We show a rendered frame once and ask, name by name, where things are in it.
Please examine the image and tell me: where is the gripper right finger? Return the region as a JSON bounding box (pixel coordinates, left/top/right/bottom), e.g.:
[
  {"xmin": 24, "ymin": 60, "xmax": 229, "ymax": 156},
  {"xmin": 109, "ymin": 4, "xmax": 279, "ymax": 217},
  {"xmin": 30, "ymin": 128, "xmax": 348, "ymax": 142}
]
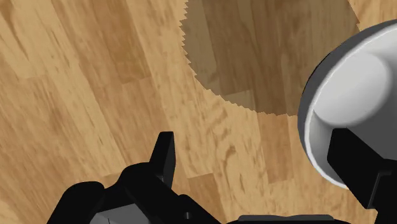
[{"xmin": 326, "ymin": 127, "xmax": 397, "ymax": 224}]

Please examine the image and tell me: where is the white bowl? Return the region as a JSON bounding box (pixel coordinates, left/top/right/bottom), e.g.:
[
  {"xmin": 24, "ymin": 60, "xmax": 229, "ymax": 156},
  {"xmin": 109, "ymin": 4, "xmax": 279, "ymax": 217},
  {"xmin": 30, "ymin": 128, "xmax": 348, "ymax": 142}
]
[{"xmin": 296, "ymin": 19, "xmax": 397, "ymax": 190}]

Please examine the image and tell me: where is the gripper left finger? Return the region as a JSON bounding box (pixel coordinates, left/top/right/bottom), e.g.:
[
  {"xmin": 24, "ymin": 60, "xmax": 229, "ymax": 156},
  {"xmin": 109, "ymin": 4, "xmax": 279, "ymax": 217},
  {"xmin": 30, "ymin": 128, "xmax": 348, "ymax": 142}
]
[{"xmin": 46, "ymin": 131, "xmax": 221, "ymax": 224}]

